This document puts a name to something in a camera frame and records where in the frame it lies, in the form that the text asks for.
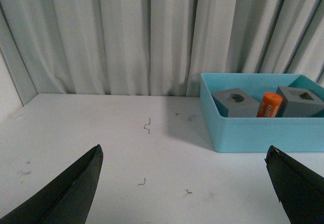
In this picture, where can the orange cylinder with white text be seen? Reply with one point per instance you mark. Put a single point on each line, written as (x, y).
(269, 105)

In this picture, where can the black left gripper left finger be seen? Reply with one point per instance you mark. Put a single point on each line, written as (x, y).
(67, 198)

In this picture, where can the gray block with round hole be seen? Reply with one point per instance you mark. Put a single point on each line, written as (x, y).
(235, 103)

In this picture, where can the gray block with square hole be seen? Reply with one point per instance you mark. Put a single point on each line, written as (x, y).
(298, 103)

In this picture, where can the pale gray-green curtain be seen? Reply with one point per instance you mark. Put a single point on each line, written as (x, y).
(154, 47)

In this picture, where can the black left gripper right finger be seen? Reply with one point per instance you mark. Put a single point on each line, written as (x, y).
(298, 188)

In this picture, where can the light blue plastic box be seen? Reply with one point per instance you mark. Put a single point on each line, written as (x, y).
(252, 135)

